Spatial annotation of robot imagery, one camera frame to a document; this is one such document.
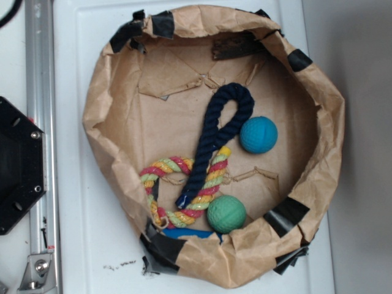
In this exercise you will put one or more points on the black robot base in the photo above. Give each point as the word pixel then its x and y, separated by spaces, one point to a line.
pixel 22 170

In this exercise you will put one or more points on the blue dimpled ball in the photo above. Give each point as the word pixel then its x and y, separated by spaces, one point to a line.
pixel 258 135

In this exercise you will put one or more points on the green dimpled ball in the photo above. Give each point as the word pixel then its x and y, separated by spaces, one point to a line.
pixel 225 214

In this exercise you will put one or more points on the brown paper bag bin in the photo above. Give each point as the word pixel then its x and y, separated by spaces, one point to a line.
pixel 166 103

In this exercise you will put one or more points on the blue flat object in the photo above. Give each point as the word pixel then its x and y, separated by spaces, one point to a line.
pixel 176 233

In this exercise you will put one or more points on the white tray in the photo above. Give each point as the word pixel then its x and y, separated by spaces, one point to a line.
pixel 100 253

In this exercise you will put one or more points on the metal corner bracket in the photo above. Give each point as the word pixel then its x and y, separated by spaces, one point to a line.
pixel 39 275

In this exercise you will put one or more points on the aluminium extrusion rail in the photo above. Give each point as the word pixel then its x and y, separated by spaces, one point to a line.
pixel 40 82

